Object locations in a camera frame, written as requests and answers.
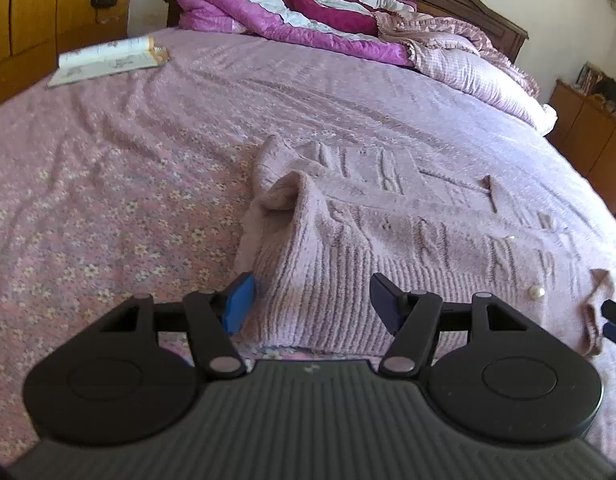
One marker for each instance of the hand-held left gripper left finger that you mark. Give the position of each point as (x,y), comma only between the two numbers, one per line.
(239,304)

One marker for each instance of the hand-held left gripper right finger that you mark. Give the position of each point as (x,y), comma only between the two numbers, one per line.
(385,305)

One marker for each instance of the pink knit sweater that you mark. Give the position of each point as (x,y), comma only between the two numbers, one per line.
(387,255)

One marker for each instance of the wooden cabinet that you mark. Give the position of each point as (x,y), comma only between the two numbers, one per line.
(592,145)

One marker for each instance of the pink floral bedspread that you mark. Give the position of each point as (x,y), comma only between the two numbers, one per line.
(113,185)

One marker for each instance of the dark assorted clutter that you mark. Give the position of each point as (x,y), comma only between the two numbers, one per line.
(600,82)

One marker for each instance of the pale pink ruffled pillow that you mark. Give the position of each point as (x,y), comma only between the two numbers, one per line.
(477,75)

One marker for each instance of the open book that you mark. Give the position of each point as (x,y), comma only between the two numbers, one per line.
(108,57)

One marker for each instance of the magenta and white quilt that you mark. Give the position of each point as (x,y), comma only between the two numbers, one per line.
(288,15)

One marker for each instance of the dark wooden headboard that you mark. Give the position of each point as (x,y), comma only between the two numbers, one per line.
(462,5)

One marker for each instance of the wooden wardrobe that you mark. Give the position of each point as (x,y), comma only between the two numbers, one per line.
(48,10)

